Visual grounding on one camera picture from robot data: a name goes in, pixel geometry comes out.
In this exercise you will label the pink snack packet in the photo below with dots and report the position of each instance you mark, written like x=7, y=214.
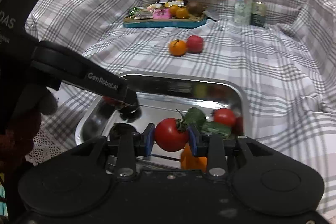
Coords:
x=162, y=14

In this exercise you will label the cucumber piece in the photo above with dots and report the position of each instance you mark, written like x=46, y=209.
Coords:
x=211, y=127
x=196, y=117

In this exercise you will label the red tomato with stem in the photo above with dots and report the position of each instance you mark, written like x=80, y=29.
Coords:
x=171, y=134

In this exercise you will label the stainless steel tray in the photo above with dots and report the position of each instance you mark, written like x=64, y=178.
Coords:
x=163, y=96

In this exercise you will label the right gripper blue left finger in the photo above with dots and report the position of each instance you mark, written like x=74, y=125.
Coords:
x=125, y=145

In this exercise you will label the blue snack tray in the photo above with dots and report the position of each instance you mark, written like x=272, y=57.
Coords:
x=191, y=22

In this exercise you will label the dark patterned snack packet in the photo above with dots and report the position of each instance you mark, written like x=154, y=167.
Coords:
x=145, y=15

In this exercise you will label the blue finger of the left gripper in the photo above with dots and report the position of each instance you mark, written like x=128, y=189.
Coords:
x=131, y=99

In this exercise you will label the brown kiwi fruit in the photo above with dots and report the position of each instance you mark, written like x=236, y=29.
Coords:
x=196, y=8

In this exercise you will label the small orange in tray right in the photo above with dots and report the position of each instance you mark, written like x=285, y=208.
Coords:
x=182, y=13

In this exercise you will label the dark mangosteen front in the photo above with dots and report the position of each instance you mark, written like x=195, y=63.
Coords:
x=130, y=113

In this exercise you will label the red tomato without stem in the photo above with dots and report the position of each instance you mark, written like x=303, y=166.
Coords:
x=224, y=116

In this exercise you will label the large red radish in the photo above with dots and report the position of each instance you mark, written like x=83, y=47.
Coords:
x=195, y=44

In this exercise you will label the cartoon cat thermos bottle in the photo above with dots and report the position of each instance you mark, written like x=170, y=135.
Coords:
x=243, y=1

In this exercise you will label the small pink radish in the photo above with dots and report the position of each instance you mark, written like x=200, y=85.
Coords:
x=110, y=101

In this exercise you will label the orange mandarin with stem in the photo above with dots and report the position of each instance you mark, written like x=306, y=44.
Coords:
x=177, y=47

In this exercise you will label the plaid grey white cloth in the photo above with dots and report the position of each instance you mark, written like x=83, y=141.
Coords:
x=286, y=67

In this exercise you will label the green foil candy wrapper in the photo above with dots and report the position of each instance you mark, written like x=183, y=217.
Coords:
x=135, y=10

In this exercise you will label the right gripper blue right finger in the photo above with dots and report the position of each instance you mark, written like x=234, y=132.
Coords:
x=211, y=146

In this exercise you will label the dark green small jar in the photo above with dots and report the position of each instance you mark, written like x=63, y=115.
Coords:
x=258, y=14

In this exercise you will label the small orange in tray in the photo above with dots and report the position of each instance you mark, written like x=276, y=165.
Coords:
x=173, y=9
x=182, y=13

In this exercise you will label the grey foil packet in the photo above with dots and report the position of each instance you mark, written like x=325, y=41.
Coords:
x=212, y=14

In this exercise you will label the small orange in tray left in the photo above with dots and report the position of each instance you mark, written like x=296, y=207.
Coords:
x=173, y=9

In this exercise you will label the yellow white snack packet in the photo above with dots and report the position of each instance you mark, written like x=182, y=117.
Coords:
x=169, y=3

